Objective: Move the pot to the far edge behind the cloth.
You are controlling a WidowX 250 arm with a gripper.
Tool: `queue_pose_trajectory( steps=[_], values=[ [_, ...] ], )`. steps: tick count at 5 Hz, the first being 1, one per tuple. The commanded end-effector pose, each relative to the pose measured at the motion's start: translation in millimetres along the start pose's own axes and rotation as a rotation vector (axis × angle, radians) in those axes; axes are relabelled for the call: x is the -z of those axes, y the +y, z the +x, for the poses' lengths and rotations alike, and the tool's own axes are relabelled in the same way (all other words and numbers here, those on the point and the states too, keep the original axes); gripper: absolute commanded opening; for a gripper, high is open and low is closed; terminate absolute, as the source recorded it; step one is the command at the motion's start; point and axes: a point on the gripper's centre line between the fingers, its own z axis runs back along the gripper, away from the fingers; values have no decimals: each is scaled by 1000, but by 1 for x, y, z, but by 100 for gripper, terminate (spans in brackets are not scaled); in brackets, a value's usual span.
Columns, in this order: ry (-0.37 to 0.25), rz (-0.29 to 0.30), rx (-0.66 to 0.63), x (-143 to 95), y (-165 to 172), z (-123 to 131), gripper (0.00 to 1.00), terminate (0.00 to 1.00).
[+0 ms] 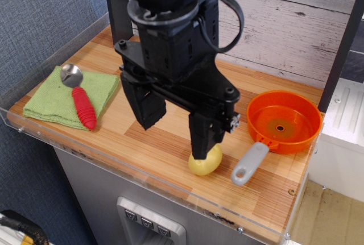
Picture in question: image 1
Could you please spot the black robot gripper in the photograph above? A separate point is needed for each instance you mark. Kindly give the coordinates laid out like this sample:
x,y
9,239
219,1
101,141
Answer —
x,y
175,61

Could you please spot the yellow toy potato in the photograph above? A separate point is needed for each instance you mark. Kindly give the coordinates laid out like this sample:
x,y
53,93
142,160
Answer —
x,y
208,165

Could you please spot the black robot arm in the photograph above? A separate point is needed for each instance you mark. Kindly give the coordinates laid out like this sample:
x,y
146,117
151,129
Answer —
x,y
174,61

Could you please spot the green folded cloth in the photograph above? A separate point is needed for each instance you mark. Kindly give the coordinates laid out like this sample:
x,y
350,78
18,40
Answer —
x,y
53,101

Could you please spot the grey dispenser button panel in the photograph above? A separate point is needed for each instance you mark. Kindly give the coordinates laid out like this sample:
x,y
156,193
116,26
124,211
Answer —
x,y
144,226

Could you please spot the white toy sink counter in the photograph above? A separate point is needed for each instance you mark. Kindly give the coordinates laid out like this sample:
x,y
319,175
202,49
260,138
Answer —
x,y
337,163

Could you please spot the clear acrylic table guard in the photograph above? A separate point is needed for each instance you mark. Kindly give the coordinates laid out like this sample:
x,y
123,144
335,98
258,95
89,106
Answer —
x,y
120,159

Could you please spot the black and yellow bag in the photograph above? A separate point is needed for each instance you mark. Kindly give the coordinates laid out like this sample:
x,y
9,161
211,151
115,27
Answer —
x,y
17,229

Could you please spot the orange pot with grey handle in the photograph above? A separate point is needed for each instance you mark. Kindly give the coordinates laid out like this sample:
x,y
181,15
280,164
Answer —
x,y
280,122

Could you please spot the red handled metal spoon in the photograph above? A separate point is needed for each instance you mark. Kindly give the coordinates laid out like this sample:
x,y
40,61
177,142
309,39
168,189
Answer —
x,y
72,77

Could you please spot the black vertical frame post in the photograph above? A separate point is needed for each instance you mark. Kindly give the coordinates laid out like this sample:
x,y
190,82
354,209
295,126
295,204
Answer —
x,y
342,53

